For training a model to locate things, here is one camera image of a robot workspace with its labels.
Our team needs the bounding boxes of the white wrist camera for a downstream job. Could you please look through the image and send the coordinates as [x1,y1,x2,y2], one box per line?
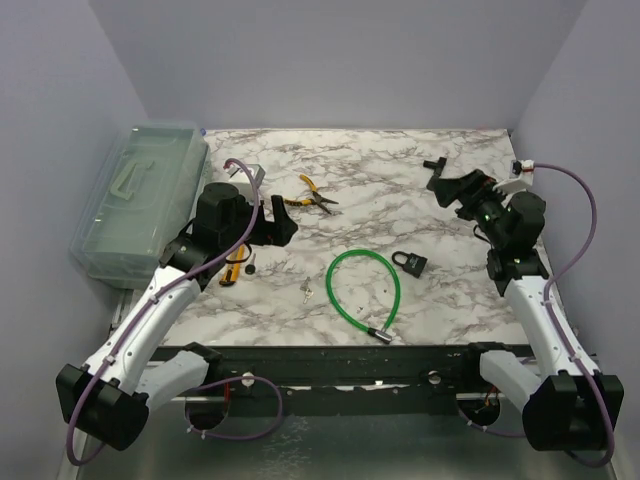
[494,160,535,195]
[227,164,265,202]

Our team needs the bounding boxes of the black padlock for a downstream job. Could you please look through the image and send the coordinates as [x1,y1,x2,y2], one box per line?
[392,251,427,278]

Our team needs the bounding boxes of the yellow handled pliers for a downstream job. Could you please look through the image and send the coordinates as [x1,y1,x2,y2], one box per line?
[283,174,338,215]

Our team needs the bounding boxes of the small silver key bunch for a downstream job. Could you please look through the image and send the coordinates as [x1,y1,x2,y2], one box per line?
[300,277,314,304]

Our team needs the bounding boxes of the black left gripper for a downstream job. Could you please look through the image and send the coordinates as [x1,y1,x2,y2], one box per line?
[222,194,298,251]

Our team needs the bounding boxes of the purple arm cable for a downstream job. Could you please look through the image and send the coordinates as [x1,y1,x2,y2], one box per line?
[467,162,617,469]
[66,158,285,467]

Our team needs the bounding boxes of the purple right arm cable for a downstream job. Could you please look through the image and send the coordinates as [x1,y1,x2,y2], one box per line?
[467,162,617,469]

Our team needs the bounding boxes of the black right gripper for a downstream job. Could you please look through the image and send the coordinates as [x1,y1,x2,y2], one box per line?
[431,169,513,248]

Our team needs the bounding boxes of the black T-shaped tool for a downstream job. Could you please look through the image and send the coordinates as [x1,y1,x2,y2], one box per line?
[423,157,447,171]

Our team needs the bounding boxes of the green cable lock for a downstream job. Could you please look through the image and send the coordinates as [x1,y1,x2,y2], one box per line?
[325,249,401,345]

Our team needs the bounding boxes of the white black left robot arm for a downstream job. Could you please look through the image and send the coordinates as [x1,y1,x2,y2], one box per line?
[55,182,298,451]

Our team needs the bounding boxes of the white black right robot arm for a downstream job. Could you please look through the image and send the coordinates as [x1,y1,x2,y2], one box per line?
[427,161,624,457]

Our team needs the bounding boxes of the clear plastic storage box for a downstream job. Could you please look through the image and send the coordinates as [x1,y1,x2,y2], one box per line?
[70,122,211,289]

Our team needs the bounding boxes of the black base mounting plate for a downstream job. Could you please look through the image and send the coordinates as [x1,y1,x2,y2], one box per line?
[178,344,508,425]

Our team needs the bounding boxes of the black head key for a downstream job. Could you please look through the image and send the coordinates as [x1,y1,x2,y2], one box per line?
[244,254,256,275]

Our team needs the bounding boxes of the yellow utility knife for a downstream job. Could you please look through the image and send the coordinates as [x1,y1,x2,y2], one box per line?
[219,244,252,287]

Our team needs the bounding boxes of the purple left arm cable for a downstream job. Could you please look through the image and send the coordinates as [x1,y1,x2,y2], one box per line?
[66,158,285,467]

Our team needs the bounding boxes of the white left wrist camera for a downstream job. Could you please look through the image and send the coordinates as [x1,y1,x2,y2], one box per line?
[227,164,265,202]

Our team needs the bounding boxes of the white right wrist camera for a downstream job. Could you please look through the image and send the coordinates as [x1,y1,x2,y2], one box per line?
[494,160,535,195]

